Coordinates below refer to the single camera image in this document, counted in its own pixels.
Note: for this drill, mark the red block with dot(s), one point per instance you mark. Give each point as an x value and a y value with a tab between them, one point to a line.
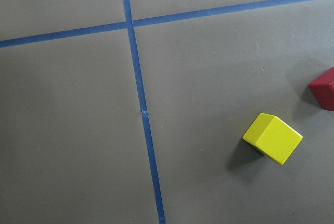
322	89

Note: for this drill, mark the yellow block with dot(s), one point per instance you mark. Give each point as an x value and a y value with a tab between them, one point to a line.
272	137

